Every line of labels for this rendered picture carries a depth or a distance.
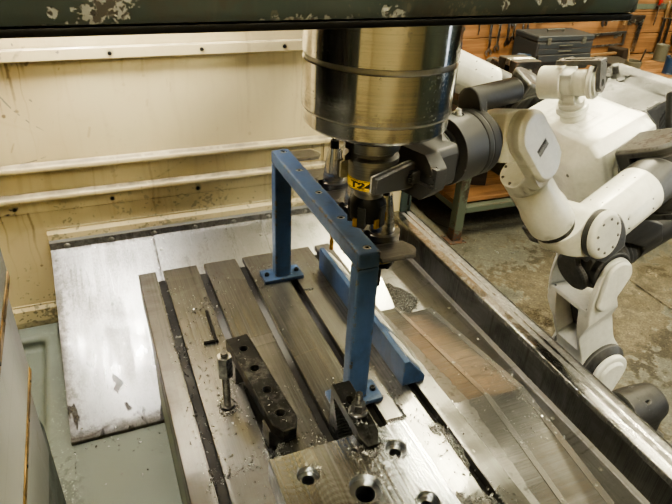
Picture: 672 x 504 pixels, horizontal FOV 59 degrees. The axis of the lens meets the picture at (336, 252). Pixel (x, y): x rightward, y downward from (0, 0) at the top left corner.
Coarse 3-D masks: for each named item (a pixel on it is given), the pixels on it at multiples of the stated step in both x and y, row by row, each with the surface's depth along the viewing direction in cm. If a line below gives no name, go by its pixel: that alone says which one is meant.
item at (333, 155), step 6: (330, 150) 114; (336, 150) 114; (330, 156) 114; (336, 156) 114; (330, 162) 115; (336, 162) 115; (324, 168) 116; (330, 168) 115; (336, 168) 115; (324, 174) 117; (330, 174) 116; (336, 174) 115; (324, 180) 117; (330, 180) 116; (336, 180) 116; (342, 180) 117
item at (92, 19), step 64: (0, 0) 35; (64, 0) 37; (128, 0) 38; (192, 0) 40; (256, 0) 41; (320, 0) 43; (384, 0) 45; (448, 0) 47; (512, 0) 49; (576, 0) 51
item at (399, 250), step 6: (378, 246) 97; (384, 246) 97; (390, 246) 98; (396, 246) 98; (402, 246) 98; (408, 246) 98; (384, 252) 96; (390, 252) 96; (396, 252) 96; (402, 252) 96; (408, 252) 96; (414, 252) 96; (384, 258) 94; (390, 258) 94; (396, 258) 95; (402, 258) 95; (408, 258) 95
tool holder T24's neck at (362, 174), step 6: (348, 168) 66; (354, 168) 65; (360, 168) 64; (384, 168) 65; (354, 174) 65; (360, 174) 65; (366, 174) 64; (372, 174) 64; (360, 180) 65; (366, 180) 65; (366, 192) 66
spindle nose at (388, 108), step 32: (320, 32) 54; (352, 32) 52; (384, 32) 52; (416, 32) 52; (448, 32) 54; (320, 64) 56; (352, 64) 54; (384, 64) 53; (416, 64) 53; (448, 64) 56; (320, 96) 57; (352, 96) 55; (384, 96) 54; (416, 96) 55; (448, 96) 58; (320, 128) 59; (352, 128) 57; (384, 128) 56; (416, 128) 57
